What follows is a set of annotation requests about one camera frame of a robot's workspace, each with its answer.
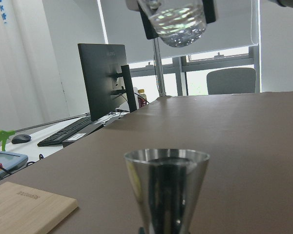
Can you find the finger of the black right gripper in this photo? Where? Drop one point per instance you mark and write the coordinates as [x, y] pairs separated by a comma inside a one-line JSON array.
[[209, 11], [148, 28]]

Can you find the clear glass measuring cup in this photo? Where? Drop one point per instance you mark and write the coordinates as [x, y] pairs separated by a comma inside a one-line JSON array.
[[177, 22]]

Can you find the steel double jigger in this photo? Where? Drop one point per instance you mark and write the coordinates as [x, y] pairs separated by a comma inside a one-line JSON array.
[[166, 184]]

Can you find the drink bottle yellow cap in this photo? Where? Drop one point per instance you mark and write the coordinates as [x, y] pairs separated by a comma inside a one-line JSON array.
[[142, 99]]

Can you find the grey office chair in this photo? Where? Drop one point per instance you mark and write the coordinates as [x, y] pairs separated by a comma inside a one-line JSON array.
[[231, 81]]

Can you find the black keyboard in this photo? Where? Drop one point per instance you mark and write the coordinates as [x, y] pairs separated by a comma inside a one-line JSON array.
[[63, 134]]

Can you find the black computer mouse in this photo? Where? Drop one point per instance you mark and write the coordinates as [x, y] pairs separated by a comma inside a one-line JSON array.
[[21, 138]]

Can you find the blue grey teach pendant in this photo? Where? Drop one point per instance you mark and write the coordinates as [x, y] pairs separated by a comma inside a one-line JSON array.
[[11, 162]]

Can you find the bamboo cutting board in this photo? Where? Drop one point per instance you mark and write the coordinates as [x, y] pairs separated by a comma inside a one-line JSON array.
[[26, 210]]

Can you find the aluminium frame post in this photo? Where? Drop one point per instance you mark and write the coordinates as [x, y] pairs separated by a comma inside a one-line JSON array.
[[158, 68]]

